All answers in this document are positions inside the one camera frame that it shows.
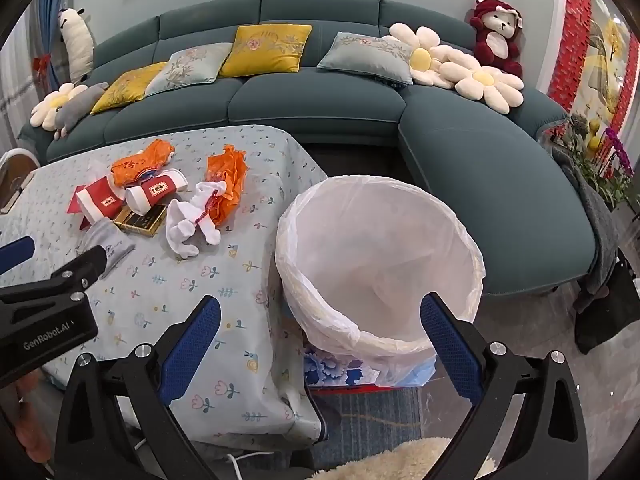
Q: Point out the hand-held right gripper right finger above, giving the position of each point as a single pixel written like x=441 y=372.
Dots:
x=450 y=350

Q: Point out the orange plastic bag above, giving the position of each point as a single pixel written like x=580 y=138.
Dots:
x=230 y=175

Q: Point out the pale blue embroidered pillow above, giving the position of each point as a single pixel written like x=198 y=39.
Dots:
x=365 y=57
x=192 y=67

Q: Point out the cream fluffy rug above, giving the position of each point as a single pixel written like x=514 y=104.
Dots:
x=400 y=460

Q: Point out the white flower cushion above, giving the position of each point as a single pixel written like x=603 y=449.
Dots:
x=47 y=105
x=422 y=57
x=482 y=80

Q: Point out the small yellow embroidered pillow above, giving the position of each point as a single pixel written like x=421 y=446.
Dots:
x=125 y=91

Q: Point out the red teddy bear plush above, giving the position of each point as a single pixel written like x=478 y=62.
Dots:
x=495 y=40

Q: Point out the red bordered wall hanging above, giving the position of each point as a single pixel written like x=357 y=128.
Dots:
x=575 y=35

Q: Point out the potted orchid plant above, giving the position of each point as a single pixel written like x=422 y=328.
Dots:
x=595 y=165

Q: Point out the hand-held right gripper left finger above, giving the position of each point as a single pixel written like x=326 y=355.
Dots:
x=192 y=350

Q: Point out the teal sofa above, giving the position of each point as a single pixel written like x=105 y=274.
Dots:
x=325 y=100

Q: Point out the person's left hand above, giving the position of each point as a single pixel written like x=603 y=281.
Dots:
x=25 y=425

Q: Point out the black bag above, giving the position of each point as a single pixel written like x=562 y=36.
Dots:
x=610 y=310

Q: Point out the white wooden chair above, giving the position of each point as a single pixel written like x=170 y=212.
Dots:
x=15 y=180

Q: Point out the grey throw blanket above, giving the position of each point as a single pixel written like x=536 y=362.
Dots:
x=597 y=230

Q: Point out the gold and black box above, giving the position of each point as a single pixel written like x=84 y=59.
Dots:
x=140 y=221

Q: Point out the bin with white liner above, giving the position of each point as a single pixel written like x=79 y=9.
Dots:
x=375 y=240

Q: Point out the white tissue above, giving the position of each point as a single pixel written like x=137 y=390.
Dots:
x=185 y=225

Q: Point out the grey plush toy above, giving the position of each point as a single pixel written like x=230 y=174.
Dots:
x=80 y=107

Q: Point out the orange printed bag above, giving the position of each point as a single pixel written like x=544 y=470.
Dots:
x=140 y=162

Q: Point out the long white plush toy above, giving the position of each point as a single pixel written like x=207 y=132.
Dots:
x=77 y=42

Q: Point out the floral tablecloth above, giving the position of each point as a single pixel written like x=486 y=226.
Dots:
x=200 y=270

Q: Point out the red curtain tie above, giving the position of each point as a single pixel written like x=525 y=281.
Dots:
x=42 y=67

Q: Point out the large yellow embroidered pillow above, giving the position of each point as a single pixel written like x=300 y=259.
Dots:
x=267 y=50

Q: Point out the blue rug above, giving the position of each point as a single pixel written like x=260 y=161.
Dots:
x=370 y=420

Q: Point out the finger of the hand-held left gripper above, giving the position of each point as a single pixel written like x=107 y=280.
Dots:
x=15 y=254
x=85 y=270

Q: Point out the red and white paper cup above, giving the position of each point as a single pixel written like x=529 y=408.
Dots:
x=100 y=200
x=155 y=190

